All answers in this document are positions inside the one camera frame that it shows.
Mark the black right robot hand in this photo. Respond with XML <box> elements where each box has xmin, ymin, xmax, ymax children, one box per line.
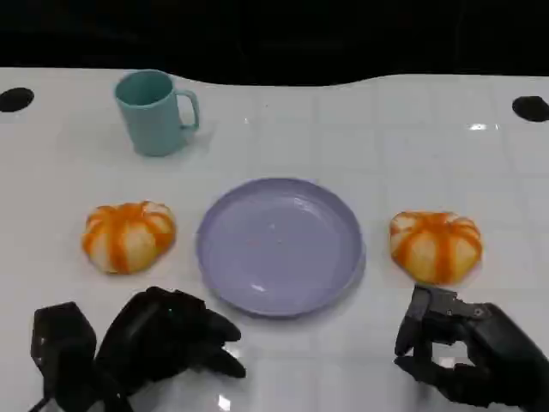
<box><xmin>393</xmin><ymin>284</ymin><xmax>549</xmax><ymax>409</ymax></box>

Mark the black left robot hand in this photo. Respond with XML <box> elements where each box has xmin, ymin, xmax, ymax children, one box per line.
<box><xmin>93</xmin><ymin>286</ymin><xmax>248</xmax><ymax>401</ymax></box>

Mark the orange white toy bread roll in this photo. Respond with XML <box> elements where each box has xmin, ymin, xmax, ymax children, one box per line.
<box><xmin>81</xmin><ymin>200</ymin><xmax>178</xmax><ymax>276</ymax></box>
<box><xmin>389</xmin><ymin>209</ymin><xmax>484</xmax><ymax>285</ymax></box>

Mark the lilac plate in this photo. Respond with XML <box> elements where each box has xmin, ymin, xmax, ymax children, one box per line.
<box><xmin>196</xmin><ymin>177</ymin><xmax>366</xmax><ymax>321</ymax></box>

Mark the pale green mug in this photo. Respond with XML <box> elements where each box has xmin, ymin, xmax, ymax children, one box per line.
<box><xmin>112</xmin><ymin>70</ymin><xmax>201</xmax><ymax>158</ymax></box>

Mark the black table grommet hole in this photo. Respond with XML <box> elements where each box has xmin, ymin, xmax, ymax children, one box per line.
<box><xmin>511</xmin><ymin>95</ymin><xmax>549</xmax><ymax>123</ymax></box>
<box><xmin>0</xmin><ymin>87</ymin><xmax>35</xmax><ymax>113</ymax></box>

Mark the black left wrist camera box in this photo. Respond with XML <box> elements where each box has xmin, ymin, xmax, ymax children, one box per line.
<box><xmin>31</xmin><ymin>301</ymin><xmax>98</xmax><ymax>400</ymax></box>

